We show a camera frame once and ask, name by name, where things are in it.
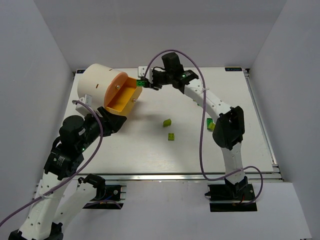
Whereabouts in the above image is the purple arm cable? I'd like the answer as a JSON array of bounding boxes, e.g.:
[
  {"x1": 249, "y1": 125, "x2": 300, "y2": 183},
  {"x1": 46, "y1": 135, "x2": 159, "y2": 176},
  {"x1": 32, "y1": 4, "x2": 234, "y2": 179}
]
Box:
[
  {"x1": 143, "y1": 49, "x2": 263, "y2": 207},
  {"x1": 0, "y1": 99, "x2": 126, "y2": 226}
]

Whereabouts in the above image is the lime square lego brick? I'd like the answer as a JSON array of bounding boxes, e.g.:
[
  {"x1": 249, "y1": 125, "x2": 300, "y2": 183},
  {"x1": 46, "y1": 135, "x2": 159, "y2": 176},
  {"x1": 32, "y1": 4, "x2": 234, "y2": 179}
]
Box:
[{"x1": 167, "y1": 133, "x2": 175, "y2": 141}]

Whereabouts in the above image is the lime curved lego brick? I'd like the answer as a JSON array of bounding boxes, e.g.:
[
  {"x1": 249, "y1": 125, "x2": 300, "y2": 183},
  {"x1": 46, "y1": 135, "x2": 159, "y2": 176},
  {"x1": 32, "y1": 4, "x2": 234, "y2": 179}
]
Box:
[{"x1": 163, "y1": 118, "x2": 172, "y2": 128}]

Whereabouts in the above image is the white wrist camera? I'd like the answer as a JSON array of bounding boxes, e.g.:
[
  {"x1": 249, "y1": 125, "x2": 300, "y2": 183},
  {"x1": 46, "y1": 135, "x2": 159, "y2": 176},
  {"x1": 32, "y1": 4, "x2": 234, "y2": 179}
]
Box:
[
  {"x1": 137, "y1": 66, "x2": 152, "y2": 83},
  {"x1": 75, "y1": 94, "x2": 92, "y2": 115}
]

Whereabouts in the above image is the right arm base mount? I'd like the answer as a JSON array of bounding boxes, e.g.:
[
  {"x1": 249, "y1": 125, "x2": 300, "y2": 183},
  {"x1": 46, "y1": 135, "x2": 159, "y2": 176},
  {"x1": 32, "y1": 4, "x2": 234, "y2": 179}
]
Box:
[{"x1": 204, "y1": 184, "x2": 258, "y2": 213}]

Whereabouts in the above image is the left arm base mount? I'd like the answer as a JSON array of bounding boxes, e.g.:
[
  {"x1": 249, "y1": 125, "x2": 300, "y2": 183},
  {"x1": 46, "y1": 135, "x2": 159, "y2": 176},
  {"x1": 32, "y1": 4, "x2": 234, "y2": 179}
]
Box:
[{"x1": 77, "y1": 174, "x2": 127, "y2": 210}]

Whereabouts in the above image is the cream cylindrical sorting container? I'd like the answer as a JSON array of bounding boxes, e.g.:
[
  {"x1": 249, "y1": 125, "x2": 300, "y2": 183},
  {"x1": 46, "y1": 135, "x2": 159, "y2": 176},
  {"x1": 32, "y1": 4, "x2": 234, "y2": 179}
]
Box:
[{"x1": 77, "y1": 63, "x2": 129, "y2": 109}]

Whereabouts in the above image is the green three-stud lego plate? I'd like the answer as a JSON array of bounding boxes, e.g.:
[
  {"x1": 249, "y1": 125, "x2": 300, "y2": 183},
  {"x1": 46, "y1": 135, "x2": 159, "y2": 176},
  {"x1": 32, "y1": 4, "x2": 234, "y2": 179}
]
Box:
[{"x1": 136, "y1": 79, "x2": 148, "y2": 88}]

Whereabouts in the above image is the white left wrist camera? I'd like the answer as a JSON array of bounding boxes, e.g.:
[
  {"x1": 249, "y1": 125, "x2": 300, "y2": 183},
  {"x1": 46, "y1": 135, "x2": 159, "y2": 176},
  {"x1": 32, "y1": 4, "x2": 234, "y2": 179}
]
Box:
[{"x1": 75, "y1": 94, "x2": 92, "y2": 115}]

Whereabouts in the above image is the aluminium table edge rail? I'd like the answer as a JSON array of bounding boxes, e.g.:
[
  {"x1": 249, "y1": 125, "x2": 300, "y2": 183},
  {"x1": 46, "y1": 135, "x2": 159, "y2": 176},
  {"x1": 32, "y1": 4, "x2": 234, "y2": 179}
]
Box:
[{"x1": 67, "y1": 172, "x2": 283, "y2": 183}]

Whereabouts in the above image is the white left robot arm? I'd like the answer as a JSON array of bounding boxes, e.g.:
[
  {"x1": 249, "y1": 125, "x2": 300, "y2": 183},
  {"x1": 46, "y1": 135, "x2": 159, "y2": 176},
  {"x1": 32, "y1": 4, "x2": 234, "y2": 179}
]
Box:
[{"x1": 8, "y1": 106, "x2": 127, "y2": 240}]

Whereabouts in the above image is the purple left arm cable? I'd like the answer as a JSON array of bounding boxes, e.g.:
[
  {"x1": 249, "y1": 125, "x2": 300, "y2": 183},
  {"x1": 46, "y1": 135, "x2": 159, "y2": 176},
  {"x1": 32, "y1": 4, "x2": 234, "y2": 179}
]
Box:
[{"x1": 0, "y1": 99, "x2": 126, "y2": 226}]

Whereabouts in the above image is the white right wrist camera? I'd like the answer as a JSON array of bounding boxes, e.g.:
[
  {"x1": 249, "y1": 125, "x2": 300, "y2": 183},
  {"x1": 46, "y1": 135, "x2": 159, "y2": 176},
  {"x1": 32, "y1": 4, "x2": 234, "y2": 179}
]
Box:
[{"x1": 137, "y1": 66, "x2": 152, "y2": 83}]

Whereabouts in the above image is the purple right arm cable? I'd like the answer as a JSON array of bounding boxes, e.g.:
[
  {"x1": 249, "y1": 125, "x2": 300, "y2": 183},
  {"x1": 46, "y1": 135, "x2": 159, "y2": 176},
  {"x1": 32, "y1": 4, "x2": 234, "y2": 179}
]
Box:
[{"x1": 143, "y1": 49, "x2": 263, "y2": 207}]

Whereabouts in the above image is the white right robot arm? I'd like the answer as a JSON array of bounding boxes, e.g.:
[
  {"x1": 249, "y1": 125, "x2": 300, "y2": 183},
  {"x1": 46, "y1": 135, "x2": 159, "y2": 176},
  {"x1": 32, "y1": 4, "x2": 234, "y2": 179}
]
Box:
[{"x1": 147, "y1": 49, "x2": 248, "y2": 198}]

